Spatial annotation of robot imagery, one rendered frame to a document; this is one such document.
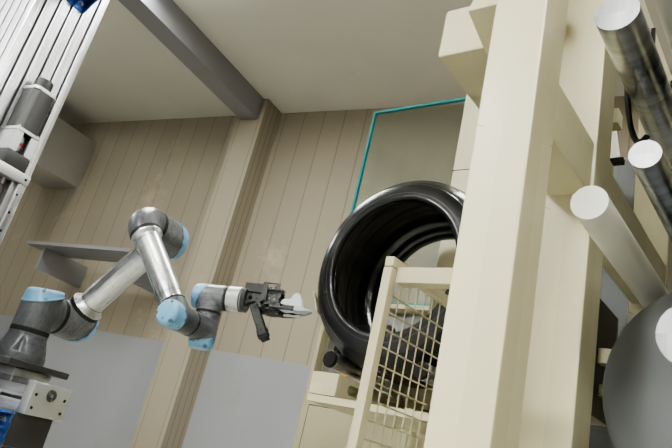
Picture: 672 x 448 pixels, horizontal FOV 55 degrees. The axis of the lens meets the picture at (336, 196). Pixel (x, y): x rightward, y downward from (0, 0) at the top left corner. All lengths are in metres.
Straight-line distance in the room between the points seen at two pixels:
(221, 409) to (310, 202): 1.87
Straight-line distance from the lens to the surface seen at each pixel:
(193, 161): 6.80
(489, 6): 1.56
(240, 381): 5.51
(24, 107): 2.29
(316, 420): 2.66
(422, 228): 2.09
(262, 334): 1.90
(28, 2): 2.49
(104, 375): 6.45
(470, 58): 1.69
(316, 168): 5.91
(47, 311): 2.22
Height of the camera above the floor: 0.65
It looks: 22 degrees up
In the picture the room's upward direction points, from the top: 14 degrees clockwise
